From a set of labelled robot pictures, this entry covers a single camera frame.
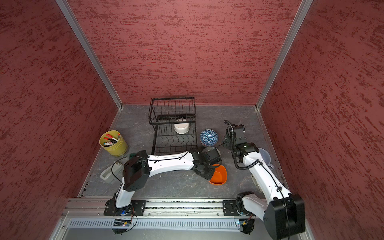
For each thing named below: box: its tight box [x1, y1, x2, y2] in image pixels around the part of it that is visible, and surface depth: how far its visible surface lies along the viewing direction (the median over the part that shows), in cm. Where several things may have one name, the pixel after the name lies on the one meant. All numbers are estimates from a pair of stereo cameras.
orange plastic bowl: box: [209, 164, 228, 186], surface depth 86 cm
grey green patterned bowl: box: [202, 146, 222, 158], surface depth 67 cm
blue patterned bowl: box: [200, 129, 219, 147], surface depth 97 cm
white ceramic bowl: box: [174, 118, 190, 135], surface depth 102 cm
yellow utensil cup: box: [99, 130, 129, 157], surface depth 88 cm
